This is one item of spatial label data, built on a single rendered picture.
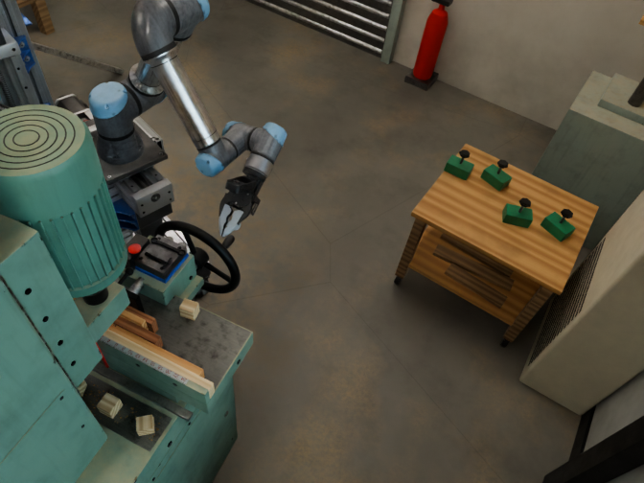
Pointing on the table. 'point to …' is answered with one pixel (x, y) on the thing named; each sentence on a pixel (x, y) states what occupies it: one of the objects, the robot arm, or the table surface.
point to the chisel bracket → (94, 317)
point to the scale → (144, 359)
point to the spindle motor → (60, 194)
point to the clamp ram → (136, 294)
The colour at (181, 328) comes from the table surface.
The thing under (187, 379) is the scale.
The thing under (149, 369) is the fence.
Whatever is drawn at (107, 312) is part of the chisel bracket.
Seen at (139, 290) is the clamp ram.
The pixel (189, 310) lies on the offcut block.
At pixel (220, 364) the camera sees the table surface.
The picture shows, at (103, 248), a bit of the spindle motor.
